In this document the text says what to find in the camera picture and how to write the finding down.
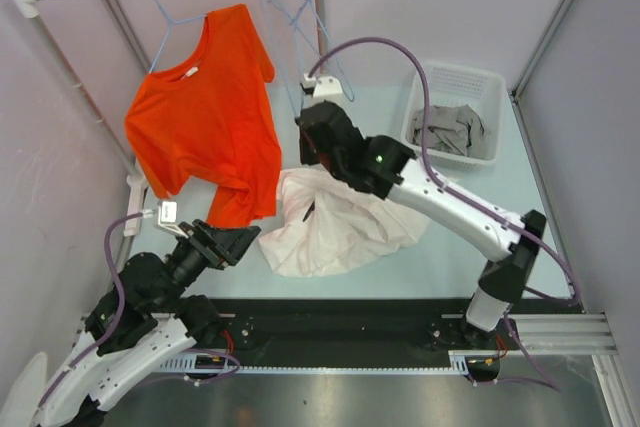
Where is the orange t shirt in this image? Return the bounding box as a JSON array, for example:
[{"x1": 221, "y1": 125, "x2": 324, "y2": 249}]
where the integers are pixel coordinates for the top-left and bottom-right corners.
[{"x1": 124, "y1": 4, "x2": 282, "y2": 228}]

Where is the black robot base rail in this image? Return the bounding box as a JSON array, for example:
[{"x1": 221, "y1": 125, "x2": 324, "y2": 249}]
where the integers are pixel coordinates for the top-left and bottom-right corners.
[{"x1": 196, "y1": 299, "x2": 506, "y2": 372}]

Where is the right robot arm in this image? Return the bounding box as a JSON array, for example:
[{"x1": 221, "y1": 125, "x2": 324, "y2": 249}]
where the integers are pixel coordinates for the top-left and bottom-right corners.
[{"x1": 295, "y1": 101, "x2": 546, "y2": 348}]

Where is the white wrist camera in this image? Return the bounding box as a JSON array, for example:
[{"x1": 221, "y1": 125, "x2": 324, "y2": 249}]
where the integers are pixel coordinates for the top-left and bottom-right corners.
[
  {"x1": 141, "y1": 200, "x2": 189, "y2": 238},
  {"x1": 300, "y1": 74, "x2": 346, "y2": 103}
]

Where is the grey slotted cable duct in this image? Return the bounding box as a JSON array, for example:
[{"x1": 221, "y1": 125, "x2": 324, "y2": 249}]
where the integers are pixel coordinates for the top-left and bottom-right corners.
[{"x1": 156, "y1": 351, "x2": 501, "y2": 382}]

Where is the blue wire hanger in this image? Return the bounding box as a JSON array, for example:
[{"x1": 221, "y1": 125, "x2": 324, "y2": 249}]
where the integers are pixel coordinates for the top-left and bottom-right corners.
[{"x1": 264, "y1": 0, "x2": 355, "y2": 103}]

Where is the grey t shirt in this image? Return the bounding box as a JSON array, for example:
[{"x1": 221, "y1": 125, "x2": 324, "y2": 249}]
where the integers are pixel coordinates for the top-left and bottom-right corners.
[{"x1": 426, "y1": 105, "x2": 490, "y2": 159}]

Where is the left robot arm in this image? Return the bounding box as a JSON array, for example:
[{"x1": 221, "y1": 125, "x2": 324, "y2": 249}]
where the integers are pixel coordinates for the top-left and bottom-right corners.
[{"x1": 29, "y1": 219, "x2": 261, "y2": 426}]

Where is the white metal clothes rack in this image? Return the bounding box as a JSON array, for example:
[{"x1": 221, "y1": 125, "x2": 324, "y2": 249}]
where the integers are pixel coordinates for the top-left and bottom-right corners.
[{"x1": 0, "y1": 0, "x2": 351, "y2": 239}]

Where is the blue hanger under orange shirt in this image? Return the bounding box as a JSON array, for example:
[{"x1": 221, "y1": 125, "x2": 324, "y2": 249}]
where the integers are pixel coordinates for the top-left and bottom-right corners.
[{"x1": 144, "y1": 0, "x2": 209, "y2": 77}]

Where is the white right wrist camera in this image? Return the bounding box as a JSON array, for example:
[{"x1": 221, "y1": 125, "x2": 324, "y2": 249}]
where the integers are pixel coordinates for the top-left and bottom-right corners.
[{"x1": 300, "y1": 74, "x2": 346, "y2": 103}]

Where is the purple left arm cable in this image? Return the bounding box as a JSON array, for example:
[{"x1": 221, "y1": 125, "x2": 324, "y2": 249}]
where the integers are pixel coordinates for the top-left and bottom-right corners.
[{"x1": 37, "y1": 210, "x2": 164, "y2": 411}]

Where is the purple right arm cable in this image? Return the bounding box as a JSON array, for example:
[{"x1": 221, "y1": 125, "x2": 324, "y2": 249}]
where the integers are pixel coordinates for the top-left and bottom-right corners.
[{"x1": 307, "y1": 37, "x2": 584, "y2": 393}]

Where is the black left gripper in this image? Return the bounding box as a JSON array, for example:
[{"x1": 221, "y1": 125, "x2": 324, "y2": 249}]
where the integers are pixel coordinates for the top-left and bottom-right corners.
[{"x1": 156, "y1": 217, "x2": 261, "y2": 311}]

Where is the white plastic basket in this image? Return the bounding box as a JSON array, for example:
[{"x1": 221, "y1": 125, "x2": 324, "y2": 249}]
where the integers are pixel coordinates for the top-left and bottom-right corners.
[{"x1": 400, "y1": 60, "x2": 507, "y2": 170}]

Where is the white t shirt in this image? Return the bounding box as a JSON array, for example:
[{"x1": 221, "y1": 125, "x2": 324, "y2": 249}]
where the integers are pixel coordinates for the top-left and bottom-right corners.
[{"x1": 259, "y1": 168, "x2": 431, "y2": 278}]

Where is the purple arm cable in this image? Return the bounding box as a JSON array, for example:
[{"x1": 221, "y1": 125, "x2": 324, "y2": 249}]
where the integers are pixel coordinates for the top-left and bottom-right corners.
[
  {"x1": 307, "y1": 37, "x2": 584, "y2": 393},
  {"x1": 37, "y1": 210, "x2": 164, "y2": 411}
]

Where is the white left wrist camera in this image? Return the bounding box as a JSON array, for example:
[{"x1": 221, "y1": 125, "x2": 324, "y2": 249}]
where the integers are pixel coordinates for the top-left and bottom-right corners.
[{"x1": 141, "y1": 200, "x2": 189, "y2": 238}]

